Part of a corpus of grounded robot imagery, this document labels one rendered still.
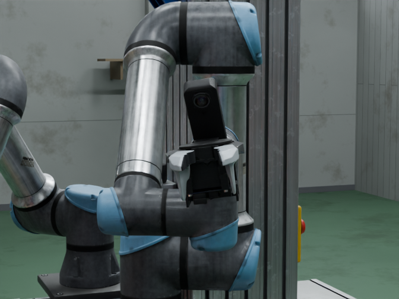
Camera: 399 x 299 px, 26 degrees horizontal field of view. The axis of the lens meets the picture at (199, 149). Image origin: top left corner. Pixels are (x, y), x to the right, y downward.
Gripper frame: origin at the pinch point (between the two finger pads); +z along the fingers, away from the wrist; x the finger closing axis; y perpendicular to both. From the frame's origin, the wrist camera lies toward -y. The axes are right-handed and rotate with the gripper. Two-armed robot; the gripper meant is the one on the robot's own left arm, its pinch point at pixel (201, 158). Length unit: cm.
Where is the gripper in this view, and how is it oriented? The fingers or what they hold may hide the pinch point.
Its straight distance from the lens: 105.4
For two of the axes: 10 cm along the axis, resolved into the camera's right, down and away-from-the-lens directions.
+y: 1.4, 9.9, 1.0
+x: -9.9, 1.3, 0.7
